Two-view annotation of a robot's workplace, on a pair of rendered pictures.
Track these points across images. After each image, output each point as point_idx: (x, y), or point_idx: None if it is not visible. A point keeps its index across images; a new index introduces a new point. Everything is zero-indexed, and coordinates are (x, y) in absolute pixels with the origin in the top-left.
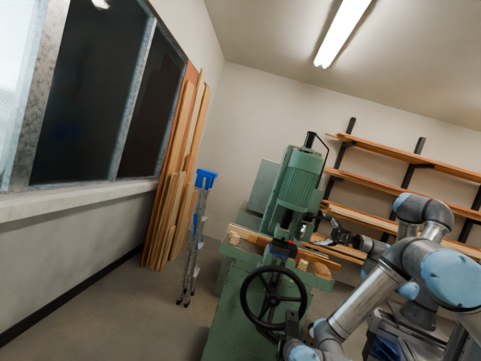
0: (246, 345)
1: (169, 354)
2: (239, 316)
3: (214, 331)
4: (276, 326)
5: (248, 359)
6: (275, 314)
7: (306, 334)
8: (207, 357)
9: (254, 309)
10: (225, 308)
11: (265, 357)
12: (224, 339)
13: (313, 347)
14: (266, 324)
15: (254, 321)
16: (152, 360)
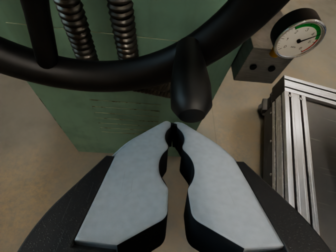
0: (119, 94)
1: (42, 105)
2: (65, 43)
3: (39, 86)
4: (140, 71)
5: (133, 111)
6: (163, 12)
7: (262, 50)
8: (64, 119)
9: (94, 15)
10: (11, 32)
11: (164, 102)
12: (70, 94)
13: (272, 75)
14: (90, 75)
15: (20, 74)
16: (16, 120)
